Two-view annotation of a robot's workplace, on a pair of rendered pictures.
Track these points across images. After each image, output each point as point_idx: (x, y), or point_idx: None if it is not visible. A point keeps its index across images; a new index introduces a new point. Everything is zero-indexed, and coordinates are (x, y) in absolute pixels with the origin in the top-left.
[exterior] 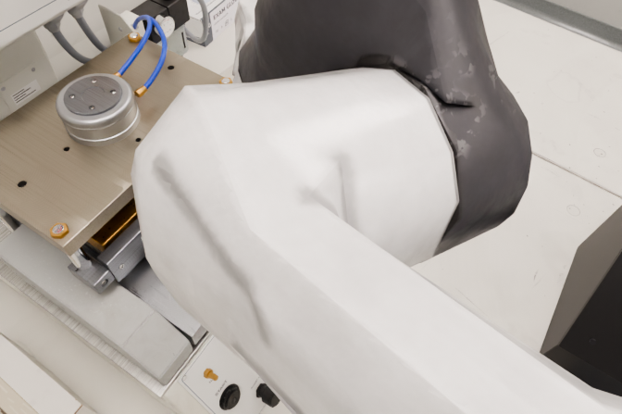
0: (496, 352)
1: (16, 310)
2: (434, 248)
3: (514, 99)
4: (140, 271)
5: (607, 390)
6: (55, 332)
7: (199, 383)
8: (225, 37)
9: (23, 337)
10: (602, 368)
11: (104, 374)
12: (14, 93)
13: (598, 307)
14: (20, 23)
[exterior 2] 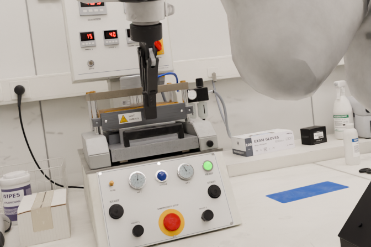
0: None
1: (80, 211)
2: None
3: None
4: (116, 143)
5: None
6: (85, 217)
7: (105, 185)
8: (261, 154)
9: (74, 216)
10: (364, 245)
11: (86, 229)
12: (123, 100)
13: (367, 196)
14: (132, 70)
